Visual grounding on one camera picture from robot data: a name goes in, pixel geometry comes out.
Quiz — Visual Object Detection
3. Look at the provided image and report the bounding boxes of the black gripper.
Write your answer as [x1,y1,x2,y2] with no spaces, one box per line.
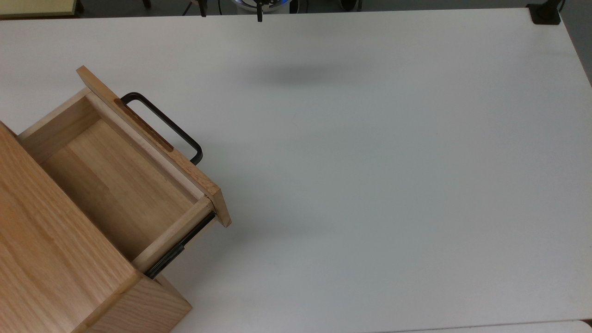
[253,0,278,23]

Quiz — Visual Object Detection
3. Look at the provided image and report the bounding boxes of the black metal drawer handle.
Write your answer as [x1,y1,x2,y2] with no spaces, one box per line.
[120,92,204,166]

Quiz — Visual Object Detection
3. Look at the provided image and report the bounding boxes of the light wooden drawer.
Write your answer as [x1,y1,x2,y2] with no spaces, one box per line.
[16,66,232,274]

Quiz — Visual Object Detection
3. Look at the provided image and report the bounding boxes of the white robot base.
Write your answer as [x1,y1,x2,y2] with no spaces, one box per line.
[230,0,299,14]

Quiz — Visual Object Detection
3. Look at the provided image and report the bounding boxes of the yellowish side table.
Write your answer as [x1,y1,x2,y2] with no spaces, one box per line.
[0,0,85,19]

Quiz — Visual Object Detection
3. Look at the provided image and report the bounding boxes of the black table clamp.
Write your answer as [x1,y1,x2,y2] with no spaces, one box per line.
[526,0,562,25]

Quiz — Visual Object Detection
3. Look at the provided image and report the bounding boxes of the light wooden cabinet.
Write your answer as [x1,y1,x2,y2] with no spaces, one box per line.
[0,121,192,333]

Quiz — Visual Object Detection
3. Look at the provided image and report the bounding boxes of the black metal drawer slide rail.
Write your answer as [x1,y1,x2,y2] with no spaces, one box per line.
[145,211,217,279]

